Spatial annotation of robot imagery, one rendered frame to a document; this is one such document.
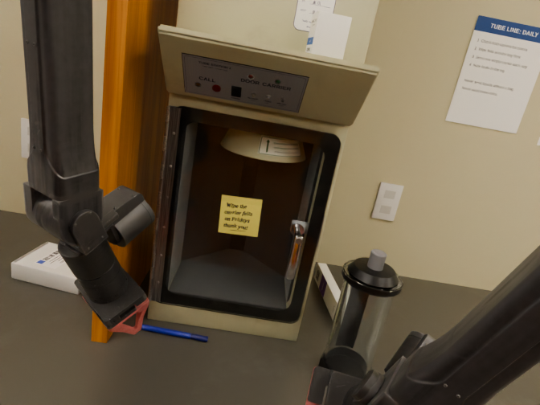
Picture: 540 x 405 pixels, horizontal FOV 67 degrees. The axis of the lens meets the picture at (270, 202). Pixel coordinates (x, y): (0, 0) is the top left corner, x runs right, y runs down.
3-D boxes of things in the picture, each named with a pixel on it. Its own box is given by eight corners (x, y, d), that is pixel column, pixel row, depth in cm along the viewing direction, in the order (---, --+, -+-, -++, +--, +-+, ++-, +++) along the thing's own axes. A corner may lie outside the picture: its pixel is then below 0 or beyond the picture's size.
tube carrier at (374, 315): (326, 343, 87) (350, 253, 80) (376, 364, 84) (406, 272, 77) (310, 373, 78) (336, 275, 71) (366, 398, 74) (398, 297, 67)
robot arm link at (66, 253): (44, 241, 52) (72, 258, 49) (87, 207, 56) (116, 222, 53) (67, 274, 56) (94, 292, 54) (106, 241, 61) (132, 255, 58)
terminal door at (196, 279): (152, 300, 84) (172, 104, 71) (297, 322, 86) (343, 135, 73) (151, 301, 83) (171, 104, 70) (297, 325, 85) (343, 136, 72)
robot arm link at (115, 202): (22, 198, 49) (67, 224, 45) (97, 147, 56) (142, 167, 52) (62, 259, 57) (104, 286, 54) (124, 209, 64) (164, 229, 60)
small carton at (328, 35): (304, 54, 66) (312, 13, 64) (334, 59, 66) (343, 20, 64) (310, 54, 61) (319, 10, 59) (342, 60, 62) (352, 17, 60)
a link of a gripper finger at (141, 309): (139, 300, 70) (120, 266, 63) (162, 325, 66) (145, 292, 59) (103, 326, 67) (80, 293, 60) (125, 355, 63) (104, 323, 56)
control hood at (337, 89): (168, 91, 71) (174, 29, 68) (350, 124, 73) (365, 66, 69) (149, 96, 60) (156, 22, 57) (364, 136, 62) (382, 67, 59)
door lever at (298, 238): (295, 268, 81) (282, 266, 81) (304, 224, 78) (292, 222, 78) (296, 282, 76) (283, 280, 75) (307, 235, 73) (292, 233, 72)
